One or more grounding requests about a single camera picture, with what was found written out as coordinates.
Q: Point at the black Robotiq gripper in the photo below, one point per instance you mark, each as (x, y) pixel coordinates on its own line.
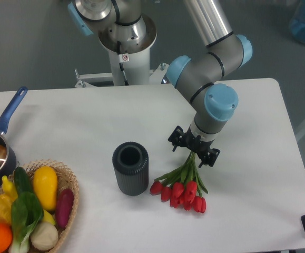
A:
(179, 138)

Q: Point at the red tulip bouquet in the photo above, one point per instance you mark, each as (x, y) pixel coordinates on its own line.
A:
(182, 187)

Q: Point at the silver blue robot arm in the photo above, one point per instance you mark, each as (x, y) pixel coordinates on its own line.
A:
(198, 81)

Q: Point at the dark grey ribbed vase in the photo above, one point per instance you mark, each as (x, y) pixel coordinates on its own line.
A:
(131, 166)

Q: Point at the purple sweet potato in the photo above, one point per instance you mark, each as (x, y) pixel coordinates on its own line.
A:
(64, 207)

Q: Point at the yellow squash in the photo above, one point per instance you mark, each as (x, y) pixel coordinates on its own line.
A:
(45, 185)

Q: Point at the yellow banana tip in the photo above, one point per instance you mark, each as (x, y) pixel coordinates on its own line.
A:
(47, 217)

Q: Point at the dark green cucumber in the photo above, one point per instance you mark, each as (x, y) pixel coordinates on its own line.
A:
(22, 181)

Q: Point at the green bok choy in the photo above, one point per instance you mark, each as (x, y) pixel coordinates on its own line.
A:
(26, 213)

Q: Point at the small yellow gourd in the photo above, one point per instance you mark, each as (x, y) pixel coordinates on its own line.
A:
(9, 188)

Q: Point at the yellow bell pepper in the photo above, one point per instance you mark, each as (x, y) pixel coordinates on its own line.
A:
(6, 209)

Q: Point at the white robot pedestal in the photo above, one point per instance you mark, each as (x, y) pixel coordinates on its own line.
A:
(128, 49)

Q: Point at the blue handled saucepan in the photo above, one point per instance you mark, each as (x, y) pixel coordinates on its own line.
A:
(8, 160)

